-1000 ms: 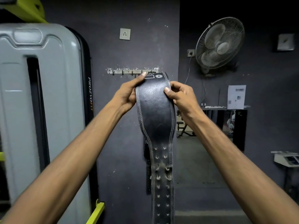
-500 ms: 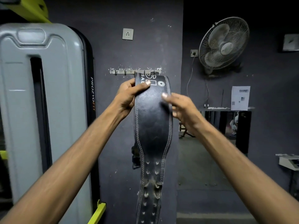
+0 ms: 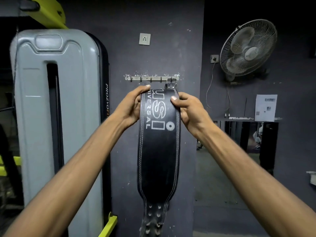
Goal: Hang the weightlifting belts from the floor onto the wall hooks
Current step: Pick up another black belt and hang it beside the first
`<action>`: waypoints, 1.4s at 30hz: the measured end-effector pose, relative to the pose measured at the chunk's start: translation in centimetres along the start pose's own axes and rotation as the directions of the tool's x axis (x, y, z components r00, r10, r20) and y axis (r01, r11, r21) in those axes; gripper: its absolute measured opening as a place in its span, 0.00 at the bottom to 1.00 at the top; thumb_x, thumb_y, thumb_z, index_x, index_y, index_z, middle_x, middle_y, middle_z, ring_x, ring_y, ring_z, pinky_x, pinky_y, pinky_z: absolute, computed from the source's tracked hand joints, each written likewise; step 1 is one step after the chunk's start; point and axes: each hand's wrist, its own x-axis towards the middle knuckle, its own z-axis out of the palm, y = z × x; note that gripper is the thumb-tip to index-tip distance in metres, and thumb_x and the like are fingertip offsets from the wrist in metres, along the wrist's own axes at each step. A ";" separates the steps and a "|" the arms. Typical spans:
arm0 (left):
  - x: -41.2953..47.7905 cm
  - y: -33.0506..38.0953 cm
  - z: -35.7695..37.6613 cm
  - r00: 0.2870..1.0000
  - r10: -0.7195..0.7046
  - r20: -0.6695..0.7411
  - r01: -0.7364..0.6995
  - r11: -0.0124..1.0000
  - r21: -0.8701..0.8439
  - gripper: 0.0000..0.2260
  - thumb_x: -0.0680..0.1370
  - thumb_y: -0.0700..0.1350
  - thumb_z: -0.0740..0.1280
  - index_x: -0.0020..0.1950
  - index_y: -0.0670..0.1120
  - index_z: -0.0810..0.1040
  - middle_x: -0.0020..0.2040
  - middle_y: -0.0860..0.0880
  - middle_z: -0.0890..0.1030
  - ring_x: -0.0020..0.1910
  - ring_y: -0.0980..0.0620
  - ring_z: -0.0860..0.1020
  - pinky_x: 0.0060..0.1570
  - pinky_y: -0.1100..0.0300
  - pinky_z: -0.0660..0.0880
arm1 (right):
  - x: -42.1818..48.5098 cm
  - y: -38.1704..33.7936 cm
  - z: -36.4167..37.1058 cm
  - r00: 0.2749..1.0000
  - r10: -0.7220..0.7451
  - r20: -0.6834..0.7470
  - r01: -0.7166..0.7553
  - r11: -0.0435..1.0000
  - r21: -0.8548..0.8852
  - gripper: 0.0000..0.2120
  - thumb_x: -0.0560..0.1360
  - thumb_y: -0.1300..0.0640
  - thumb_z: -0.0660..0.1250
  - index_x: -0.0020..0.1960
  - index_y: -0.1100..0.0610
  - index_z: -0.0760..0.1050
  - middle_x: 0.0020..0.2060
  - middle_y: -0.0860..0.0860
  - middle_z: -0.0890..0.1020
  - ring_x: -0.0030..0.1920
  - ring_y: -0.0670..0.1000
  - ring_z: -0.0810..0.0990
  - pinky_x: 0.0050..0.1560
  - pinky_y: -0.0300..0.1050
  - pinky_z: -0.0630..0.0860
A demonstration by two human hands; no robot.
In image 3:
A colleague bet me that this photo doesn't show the person's right hand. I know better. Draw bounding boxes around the person's right hand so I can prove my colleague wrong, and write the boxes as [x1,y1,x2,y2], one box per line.
[170,92,216,139]

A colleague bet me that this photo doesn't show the person's left hand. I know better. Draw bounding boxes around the person's left hand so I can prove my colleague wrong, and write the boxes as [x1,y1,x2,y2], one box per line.
[112,84,151,129]

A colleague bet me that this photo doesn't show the black USI belt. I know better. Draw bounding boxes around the black USI belt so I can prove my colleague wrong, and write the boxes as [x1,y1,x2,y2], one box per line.
[136,88,182,237]
[164,77,179,91]

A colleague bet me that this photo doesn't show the metal wall hooks rack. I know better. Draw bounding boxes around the metal wall hooks rack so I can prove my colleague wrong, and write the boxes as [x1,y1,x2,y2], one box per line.
[124,76,180,82]

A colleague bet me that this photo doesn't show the person's left forearm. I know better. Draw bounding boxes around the person's left forearm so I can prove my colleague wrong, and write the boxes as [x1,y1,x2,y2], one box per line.
[4,116,131,237]

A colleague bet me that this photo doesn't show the person's right forearm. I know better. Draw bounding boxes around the person's right forearm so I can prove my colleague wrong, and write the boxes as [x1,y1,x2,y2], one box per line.
[197,124,316,237]

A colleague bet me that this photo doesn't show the grey weight stack cover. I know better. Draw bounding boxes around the grey weight stack cover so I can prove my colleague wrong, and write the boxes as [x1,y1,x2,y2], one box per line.
[10,29,104,237]

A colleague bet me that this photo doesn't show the white paper notice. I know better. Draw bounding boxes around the white paper notice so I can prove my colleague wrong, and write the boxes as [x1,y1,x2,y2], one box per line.
[254,94,278,122]

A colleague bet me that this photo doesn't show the yellow background machine bars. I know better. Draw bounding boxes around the yellow background machine bars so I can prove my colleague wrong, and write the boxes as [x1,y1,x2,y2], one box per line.
[0,155,21,177]

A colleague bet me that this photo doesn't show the white tray stand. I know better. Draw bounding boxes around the white tray stand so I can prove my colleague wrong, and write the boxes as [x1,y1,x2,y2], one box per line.
[306,171,316,186]

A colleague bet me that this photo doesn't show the black rubber grip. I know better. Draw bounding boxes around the black rubber grip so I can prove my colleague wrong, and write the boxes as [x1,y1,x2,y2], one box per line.
[19,0,40,12]

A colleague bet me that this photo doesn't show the thin fan cable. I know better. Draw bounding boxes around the thin fan cable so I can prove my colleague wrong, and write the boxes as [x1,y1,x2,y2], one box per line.
[205,62,231,111]

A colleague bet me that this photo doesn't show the white wall socket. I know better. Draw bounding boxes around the white wall socket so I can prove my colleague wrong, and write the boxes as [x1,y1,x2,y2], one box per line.
[139,33,151,46]

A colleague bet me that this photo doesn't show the dark wall mirror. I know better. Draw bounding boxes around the dark wall mirror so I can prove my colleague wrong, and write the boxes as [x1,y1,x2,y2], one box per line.
[213,120,279,175]

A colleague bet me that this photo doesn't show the white wall fan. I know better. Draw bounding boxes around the white wall fan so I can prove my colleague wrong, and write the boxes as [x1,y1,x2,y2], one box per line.
[220,19,278,83]

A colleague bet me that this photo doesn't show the yellow machine top frame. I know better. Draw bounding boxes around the yellow machine top frame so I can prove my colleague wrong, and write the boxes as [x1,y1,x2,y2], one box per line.
[23,0,68,29]

